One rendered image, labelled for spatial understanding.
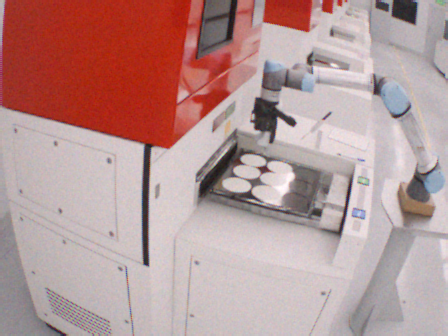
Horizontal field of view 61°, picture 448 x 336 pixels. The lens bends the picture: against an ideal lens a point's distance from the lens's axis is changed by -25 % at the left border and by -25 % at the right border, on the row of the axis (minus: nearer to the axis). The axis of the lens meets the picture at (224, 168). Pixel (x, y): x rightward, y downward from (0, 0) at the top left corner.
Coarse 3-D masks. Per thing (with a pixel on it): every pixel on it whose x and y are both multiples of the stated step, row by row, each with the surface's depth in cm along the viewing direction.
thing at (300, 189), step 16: (240, 160) 193; (272, 160) 196; (224, 176) 180; (240, 176) 181; (288, 176) 186; (304, 176) 187; (320, 176) 189; (240, 192) 171; (288, 192) 175; (304, 192) 176; (304, 208) 166
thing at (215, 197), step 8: (216, 200) 178; (224, 200) 177; (232, 200) 176; (240, 208) 177; (248, 208) 175; (256, 208) 174; (264, 208) 173; (272, 208) 173; (272, 216) 174; (280, 216) 173; (288, 216) 172; (296, 216) 171; (304, 224) 171; (312, 224) 170; (336, 232) 168
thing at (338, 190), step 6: (330, 186) 187; (336, 186) 187; (342, 186) 188; (348, 186) 188; (330, 192) 182; (336, 192) 183; (342, 192) 183; (336, 198) 179; (342, 198) 179; (324, 222) 164; (330, 222) 163; (330, 228) 164; (336, 228) 163
